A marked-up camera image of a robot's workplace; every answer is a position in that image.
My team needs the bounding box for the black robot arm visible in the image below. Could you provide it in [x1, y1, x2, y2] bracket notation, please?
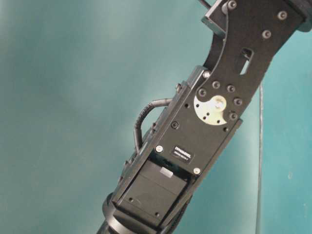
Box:
[98, 0, 312, 234]

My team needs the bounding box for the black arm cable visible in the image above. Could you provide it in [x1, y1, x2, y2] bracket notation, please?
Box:
[133, 97, 174, 154]

